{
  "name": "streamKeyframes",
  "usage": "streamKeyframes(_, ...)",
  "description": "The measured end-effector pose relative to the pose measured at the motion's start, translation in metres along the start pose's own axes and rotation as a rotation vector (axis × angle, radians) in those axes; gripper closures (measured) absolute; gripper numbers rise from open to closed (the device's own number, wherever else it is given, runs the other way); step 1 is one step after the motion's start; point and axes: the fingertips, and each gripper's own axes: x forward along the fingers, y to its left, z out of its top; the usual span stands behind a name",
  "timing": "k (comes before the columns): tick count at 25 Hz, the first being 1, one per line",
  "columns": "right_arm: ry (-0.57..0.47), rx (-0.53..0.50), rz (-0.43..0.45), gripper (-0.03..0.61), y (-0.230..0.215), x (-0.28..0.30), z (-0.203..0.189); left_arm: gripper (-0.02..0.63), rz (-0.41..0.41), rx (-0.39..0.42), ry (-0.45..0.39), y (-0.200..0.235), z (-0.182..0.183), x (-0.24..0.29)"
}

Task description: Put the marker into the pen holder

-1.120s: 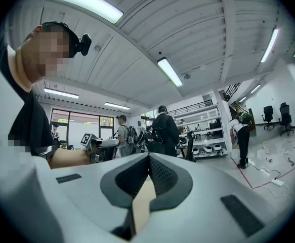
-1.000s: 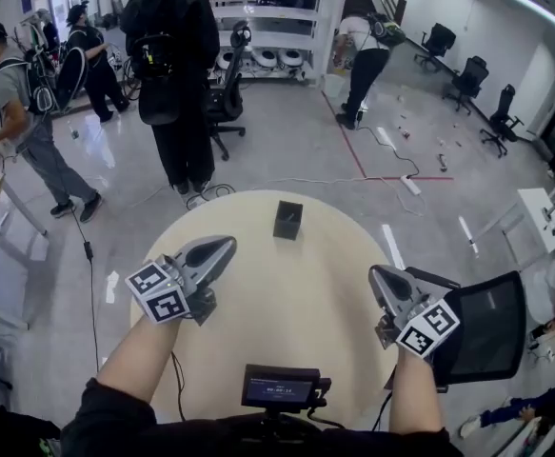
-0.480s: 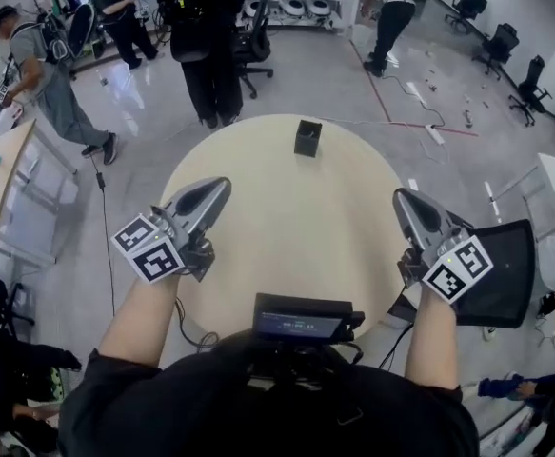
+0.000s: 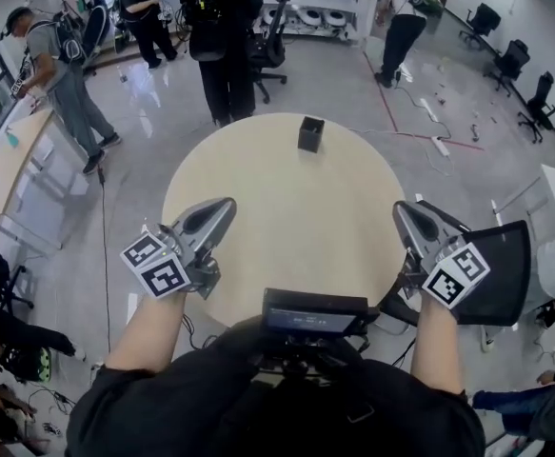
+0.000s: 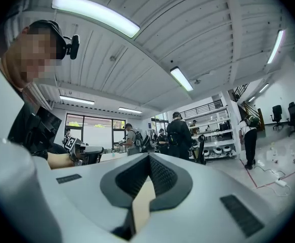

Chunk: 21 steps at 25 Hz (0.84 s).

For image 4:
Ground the black backpack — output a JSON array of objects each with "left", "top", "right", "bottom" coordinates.
[
  {"left": 50, "top": 10, "right": 88, "bottom": 66},
  {"left": 184, "top": 0, "right": 226, "bottom": 27}
]

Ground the person's black shirt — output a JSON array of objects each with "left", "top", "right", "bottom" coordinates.
[{"left": 65, "top": 316, "right": 487, "bottom": 457}]

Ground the black high-back office chair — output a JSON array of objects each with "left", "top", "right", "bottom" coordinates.
[{"left": 248, "top": 0, "right": 288, "bottom": 105}]

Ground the person's left forearm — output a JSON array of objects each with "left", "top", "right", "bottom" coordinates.
[{"left": 105, "top": 290, "right": 188, "bottom": 375}]

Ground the black square cup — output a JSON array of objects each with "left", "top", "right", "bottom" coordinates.
[{"left": 297, "top": 115, "right": 326, "bottom": 153}]

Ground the white shelf unit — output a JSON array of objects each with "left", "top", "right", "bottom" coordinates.
[{"left": 252, "top": 0, "right": 374, "bottom": 42}]

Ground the black power adapter cable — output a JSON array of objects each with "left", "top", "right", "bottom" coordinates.
[{"left": 96, "top": 167, "right": 112, "bottom": 354}]

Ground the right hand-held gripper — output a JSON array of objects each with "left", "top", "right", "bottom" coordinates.
[{"left": 392, "top": 201, "right": 491, "bottom": 309}]

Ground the black screen device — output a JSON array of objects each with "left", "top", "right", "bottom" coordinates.
[{"left": 261, "top": 287, "right": 381, "bottom": 347}]

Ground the person's right forearm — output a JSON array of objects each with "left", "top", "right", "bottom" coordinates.
[{"left": 409, "top": 297, "right": 466, "bottom": 394}]

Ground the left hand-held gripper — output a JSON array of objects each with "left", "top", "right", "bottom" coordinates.
[{"left": 119, "top": 197, "right": 237, "bottom": 300}]

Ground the black mesh office chair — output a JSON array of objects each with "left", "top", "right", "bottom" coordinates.
[{"left": 381, "top": 200, "right": 533, "bottom": 328}]

